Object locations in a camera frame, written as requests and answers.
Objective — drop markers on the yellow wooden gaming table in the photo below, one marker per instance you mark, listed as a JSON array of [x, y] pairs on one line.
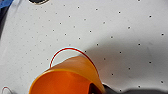
[[116, 30]]

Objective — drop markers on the black round disc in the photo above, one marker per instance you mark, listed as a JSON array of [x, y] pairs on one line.
[[38, 1]]

